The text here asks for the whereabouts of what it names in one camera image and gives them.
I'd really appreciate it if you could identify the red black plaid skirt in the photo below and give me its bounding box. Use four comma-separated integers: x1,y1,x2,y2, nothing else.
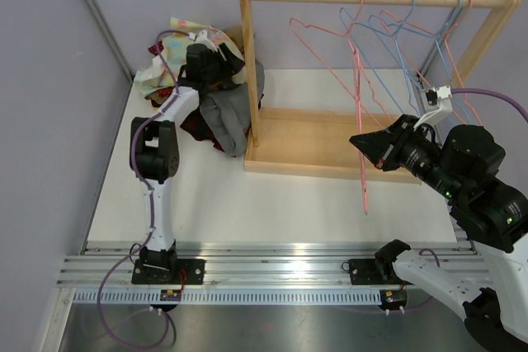
180,106,224,153

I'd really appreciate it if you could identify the tan brown skirt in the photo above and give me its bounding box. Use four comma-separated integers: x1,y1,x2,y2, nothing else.
146,26,245,108

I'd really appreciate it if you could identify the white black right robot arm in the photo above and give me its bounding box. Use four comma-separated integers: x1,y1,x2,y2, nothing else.
350,115,527,351

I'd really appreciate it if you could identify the red white polka-dot skirt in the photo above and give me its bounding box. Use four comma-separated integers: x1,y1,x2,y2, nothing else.
147,40,175,106

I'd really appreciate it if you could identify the pastel floral skirt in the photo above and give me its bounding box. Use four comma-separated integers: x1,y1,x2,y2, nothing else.
134,16,244,96

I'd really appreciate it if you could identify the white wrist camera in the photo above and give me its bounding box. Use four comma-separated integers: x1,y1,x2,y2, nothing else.
186,30,227,62
413,85,453,130

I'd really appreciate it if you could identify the blue wire hanger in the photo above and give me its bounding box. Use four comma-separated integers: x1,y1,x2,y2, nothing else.
339,7,420,115
367,0,473,115

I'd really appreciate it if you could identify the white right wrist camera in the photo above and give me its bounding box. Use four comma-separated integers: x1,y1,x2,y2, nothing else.
413,85,453,130

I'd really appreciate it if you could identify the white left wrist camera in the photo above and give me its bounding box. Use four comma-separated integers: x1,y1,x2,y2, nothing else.
186,30,227,62

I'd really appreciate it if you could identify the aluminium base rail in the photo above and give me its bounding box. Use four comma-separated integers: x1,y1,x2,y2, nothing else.
57,240,496,307

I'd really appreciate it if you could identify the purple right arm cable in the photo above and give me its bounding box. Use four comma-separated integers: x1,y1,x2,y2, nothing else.
418,87,528,312

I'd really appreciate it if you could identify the wooden clothes rack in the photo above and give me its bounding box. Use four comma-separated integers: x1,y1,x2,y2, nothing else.
239,0,523,183

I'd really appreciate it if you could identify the pink wire hanger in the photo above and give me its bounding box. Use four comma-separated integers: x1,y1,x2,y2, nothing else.
289,17,369,214
342,0,383,129
379,0,483,126

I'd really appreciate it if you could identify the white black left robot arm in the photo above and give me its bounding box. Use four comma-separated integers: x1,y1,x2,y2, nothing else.
130,43,244,288

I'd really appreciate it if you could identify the grey skirt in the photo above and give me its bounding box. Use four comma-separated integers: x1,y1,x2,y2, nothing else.
199,82,252,157

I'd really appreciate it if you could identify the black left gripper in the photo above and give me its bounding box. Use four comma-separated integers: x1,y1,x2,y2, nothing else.
200,42,242,81

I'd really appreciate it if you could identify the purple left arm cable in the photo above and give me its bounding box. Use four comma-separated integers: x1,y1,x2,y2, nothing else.
95,29,199,347

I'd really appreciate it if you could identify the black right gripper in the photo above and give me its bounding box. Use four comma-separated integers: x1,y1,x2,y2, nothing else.
351,113,464,200

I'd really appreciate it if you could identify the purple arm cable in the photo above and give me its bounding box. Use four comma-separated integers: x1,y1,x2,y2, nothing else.
418,87,528,312
95,29,199,347

